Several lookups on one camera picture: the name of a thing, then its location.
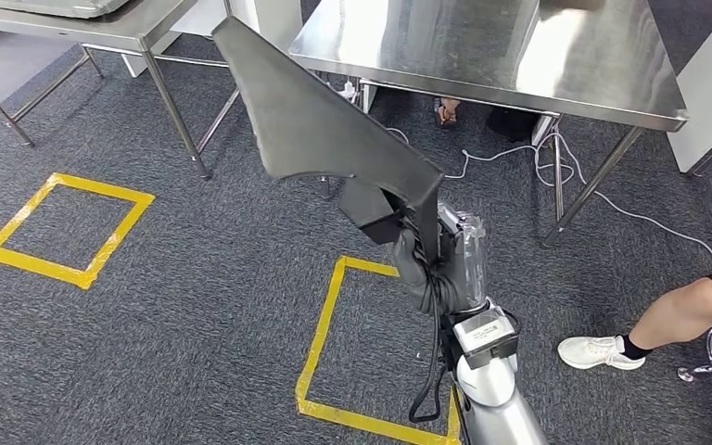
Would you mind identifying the person's bare foot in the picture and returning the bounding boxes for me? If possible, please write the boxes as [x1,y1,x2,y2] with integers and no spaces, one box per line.
[434,96,462,129]

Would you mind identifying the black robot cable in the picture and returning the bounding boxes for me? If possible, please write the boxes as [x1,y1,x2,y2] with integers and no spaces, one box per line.
[502,309,523,345]
[451,368,474,445]
[408,245,451,425]

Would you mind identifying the white sneaker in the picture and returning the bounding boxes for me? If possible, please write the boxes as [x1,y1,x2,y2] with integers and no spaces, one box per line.
[557,334,647,372]

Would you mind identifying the black bag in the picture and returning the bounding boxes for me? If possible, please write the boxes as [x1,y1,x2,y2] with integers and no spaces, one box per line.
[485,107,541,144]

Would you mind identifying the white floor cable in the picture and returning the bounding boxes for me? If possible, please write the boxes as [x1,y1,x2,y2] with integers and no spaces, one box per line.
[387,125,712,272]

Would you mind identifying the yellow floor tape square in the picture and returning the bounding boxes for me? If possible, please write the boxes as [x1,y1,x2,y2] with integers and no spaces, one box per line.
[294,256,464,445]
[0,172,157,290]

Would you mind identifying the steel tray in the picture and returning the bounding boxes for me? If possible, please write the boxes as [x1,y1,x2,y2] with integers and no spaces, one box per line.
[0,0,131,19]

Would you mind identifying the stainless steel table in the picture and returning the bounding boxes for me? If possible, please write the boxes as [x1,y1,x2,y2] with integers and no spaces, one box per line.
[0,0,240,181]

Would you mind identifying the white partition panel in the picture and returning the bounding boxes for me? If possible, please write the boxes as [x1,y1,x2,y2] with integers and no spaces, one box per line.
[119,0,305,79]

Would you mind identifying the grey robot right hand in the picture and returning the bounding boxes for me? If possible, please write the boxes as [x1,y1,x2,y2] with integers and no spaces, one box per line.
[387,202,490,315]

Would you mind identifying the stainless steel workbench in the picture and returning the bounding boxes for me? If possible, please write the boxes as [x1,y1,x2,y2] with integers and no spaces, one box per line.
[288,0,690,248]

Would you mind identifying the person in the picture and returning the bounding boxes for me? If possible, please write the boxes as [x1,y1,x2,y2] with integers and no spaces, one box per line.
[557,263,712,372]

